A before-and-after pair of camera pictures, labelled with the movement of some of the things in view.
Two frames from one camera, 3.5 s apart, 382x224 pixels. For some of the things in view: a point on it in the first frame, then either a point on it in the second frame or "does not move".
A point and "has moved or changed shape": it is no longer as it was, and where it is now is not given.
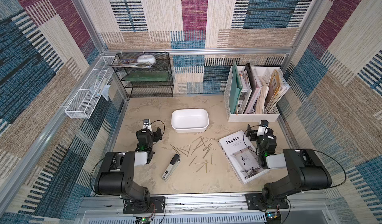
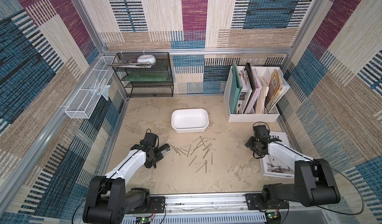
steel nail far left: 173,149 does not move
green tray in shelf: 147,76 does not move
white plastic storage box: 190,120 does not move
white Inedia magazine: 242,154 has moved or changed shape
